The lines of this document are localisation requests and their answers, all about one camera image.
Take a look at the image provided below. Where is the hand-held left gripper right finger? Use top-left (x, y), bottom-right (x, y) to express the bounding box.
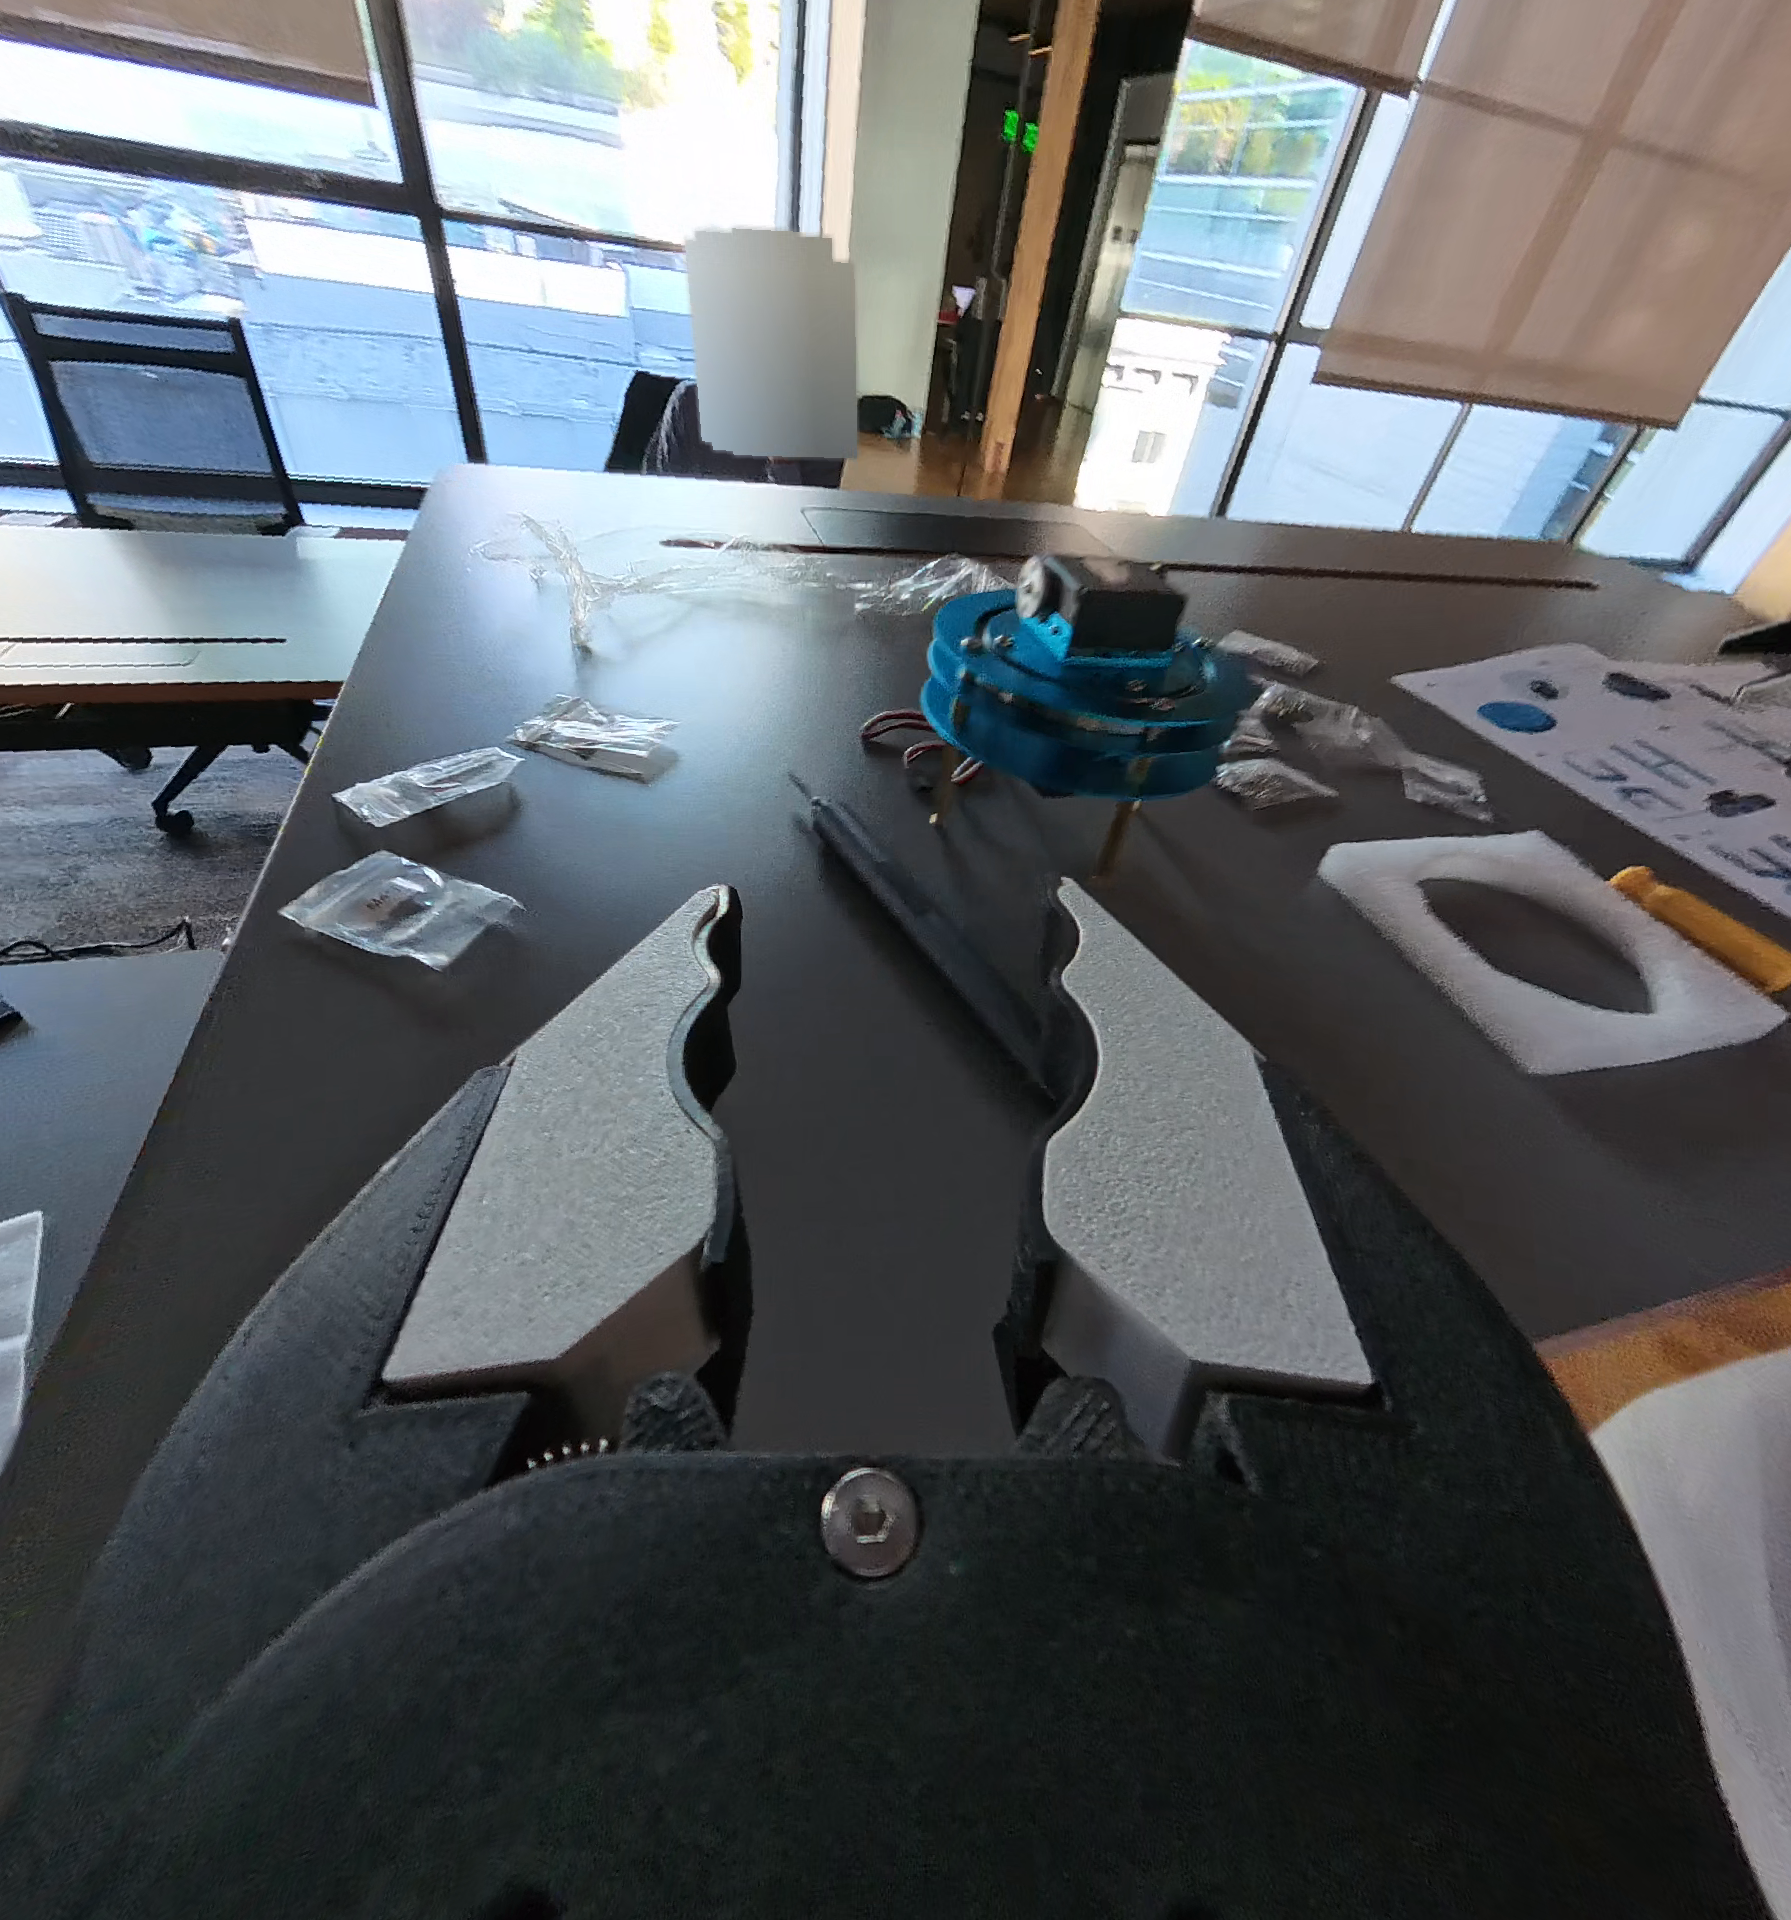
top-left (995, 876), bottom-right (1376, 1463)

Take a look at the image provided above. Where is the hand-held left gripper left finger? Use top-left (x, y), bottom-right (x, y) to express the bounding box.
top-left (380, 884), bottom-right (756, 1451)

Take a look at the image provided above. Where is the printed instruction sheet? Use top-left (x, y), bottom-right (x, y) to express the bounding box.
top-left (1391, 641), bottom-right (1791, 958)

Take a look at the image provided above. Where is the black screwdriver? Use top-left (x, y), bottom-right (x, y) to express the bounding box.
top-left (786, 772), bottom-right (1068, 1112)

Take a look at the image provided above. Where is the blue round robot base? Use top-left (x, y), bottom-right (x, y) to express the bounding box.
top-left (852, 550), bottom-right (1260, 888)

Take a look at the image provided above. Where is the black desk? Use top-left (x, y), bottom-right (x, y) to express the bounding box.
top-left (0, 462), bottom-right (1791, 1803)

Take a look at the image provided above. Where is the clear bag with dark part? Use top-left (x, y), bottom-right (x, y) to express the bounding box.
top-left (276, 850), bottom-right (526, 975)

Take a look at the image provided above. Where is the clear plastic parts bag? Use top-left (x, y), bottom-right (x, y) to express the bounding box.
top-left (506, 692), bottom-right (680, 788)
top-left (329, 745), bottom-right (526, 829)

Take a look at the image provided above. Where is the cluster of small screw bags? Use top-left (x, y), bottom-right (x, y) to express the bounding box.
top-left (1210, 626), bottom-right (1495, 824)

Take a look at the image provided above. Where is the beige roller blind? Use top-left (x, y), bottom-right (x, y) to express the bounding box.
top-left (1313, 0), bottom-right (1791, 431)
top-left (0, 0), bottom-right (385, 109)

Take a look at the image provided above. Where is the crumpled clear plastic wrap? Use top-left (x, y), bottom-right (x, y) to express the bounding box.
top-left (469, 510), bottom-right (1020, 657)

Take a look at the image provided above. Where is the grey rolling table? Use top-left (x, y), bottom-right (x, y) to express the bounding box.
top-left (0, 514), bottom-right (412, 839)

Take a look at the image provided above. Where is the large glass window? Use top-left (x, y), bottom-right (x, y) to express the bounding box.
top-left (0, 0), bottom-right (809, 492)
top-left (1078, 44), bottom-right (1791, 563)

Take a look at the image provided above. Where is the black office chair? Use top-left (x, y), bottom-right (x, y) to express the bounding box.
top-left (604, 371), bottom-right (706, 475)

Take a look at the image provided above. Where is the black mesh chair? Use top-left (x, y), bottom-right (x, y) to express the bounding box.
top-left (2, 292), bottom-right (306, 539)

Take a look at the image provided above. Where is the yellow tool handle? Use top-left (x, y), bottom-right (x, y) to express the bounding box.
top-left (1605, 866), bottom-right (1791, 994)

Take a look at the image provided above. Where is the white foam frame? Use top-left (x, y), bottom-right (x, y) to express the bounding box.
top-left (1313, 829), bottom-right (1791, 1077)

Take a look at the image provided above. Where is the black floor cable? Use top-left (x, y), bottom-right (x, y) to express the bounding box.
top-left (0, 920), bottom-right (202, 966)

